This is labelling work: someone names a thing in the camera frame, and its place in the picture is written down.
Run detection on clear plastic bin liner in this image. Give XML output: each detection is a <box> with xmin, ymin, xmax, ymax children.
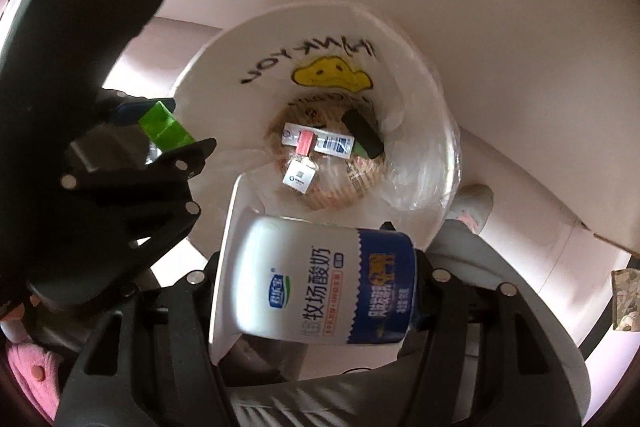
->
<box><xmin>175</xmin><ymin>2</ymin><xmax>461</xmax><ymax>248</ymax></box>

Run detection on green box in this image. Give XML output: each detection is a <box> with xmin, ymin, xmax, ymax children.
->
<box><xmin>139</xmin><ymin>101</ymin><xmax>197</xmax><ymax>151</ymax></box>

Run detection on patterned cloth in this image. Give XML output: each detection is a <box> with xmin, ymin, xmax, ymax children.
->
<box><xmin>610</xmin><ymin>267</ymin><xmax>640</xmax><ymax>333</ymax></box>

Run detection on long white barcode box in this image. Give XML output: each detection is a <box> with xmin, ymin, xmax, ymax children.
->
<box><xmin>281</xmin><ymin>122</ymin><xmax>356</xmax><ymax>158</ymax></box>

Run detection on small white square box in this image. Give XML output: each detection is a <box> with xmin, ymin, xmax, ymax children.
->
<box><xmin>281</xmin><ymin>157</ymin><xmax>319</xmax><ymax>194</ymax></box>

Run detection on pink fluffy slipper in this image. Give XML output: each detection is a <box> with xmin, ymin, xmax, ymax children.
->
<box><xmin>6</xmin><ymin>341</ymin><xmax>68</xmax><ymax>425</ymax></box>

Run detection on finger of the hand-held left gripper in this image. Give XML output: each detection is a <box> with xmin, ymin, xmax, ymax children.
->
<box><xmin>61</xmin><ymin>137</ymin><xmax>219</xmax><ymax>254</ymax></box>
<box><xmin>95</xmin><ymin>89</ymin><xmax>177</xmax><ymax>126</ymax></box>

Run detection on white round bin with smiley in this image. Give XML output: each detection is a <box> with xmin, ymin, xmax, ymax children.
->
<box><xmin>167</xmin><ymin>0</ymin><xmax>461</xmax><ymax>258</ymax></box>

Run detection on white and blue yogurt cup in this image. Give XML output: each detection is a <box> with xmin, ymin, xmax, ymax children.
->
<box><xmin>209</xmin><ymin>173</ymin><xmax>420</xmax><ymax>367</ymax></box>

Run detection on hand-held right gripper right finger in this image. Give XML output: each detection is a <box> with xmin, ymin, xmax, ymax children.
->
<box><xmin>379</xmin><ymin>221</ymin><xmax>583</xmax><ymax>427</ymax></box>

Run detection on person's grey trousers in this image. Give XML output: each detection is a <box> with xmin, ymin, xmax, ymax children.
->
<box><xmin>30</xmin><ymin>217</ymin><xmax>586</xmax><ymax>427</ymax></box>

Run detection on black and green packet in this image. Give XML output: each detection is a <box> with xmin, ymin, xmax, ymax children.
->
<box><xmin>341</xmin><ymin>106</ymin><xmax>385</xmax><ymax>158</ymax></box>

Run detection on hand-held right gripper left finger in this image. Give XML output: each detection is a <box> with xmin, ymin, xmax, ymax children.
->
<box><xmin>55</xmin><ymin>252</ymin><xmax>236</xmax><ymax>427</ymax></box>

